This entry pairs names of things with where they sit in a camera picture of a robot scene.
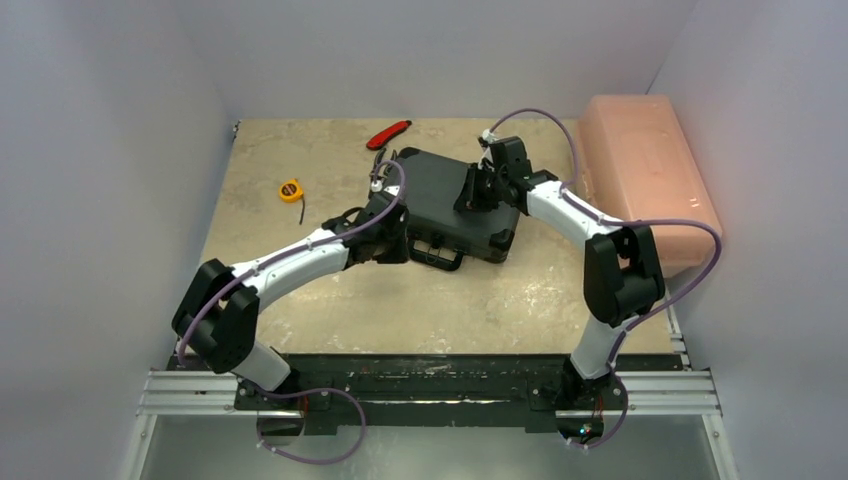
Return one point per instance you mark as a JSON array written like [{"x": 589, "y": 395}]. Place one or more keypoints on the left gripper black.
[{"x": 399, "y": 254}]

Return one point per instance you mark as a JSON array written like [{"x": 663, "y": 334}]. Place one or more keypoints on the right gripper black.
[{"x": 477, "y": 187}]

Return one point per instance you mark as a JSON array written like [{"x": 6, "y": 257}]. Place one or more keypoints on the black poker set case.
[{"x": 445, "y": 223}]

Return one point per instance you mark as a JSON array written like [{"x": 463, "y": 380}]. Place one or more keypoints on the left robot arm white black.
[{"x": 217, "y": 319}]

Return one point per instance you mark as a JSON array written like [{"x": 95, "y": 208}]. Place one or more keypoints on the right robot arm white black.
[{"x": 622, "y": 276}]

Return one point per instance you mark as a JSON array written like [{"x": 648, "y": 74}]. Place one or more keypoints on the black pliers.
[{"x": 380, "y": 172}]

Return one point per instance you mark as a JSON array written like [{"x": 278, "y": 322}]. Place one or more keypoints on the yellow tape measure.
[{"x": 291, "y": 192}]

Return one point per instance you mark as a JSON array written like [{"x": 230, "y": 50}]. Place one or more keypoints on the pink plastic storage box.
[{"x": 635, "y": 162}]

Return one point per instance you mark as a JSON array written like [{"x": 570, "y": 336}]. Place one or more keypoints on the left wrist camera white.
[{"x": 385, "y": 191}]

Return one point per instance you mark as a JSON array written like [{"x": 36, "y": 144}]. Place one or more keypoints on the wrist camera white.
[
  {"x": 385, "y": 191},
  {"x": 485, "y": 140}
]

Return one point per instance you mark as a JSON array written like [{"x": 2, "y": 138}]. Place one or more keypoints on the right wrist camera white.
[{"x": 485, "y": 140}]

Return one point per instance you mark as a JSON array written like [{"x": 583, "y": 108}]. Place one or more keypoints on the red handled knife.
[{"x": 380, "y": 140}]

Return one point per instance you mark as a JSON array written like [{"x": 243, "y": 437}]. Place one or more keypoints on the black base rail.
[{"x": 328, "y": 391}]

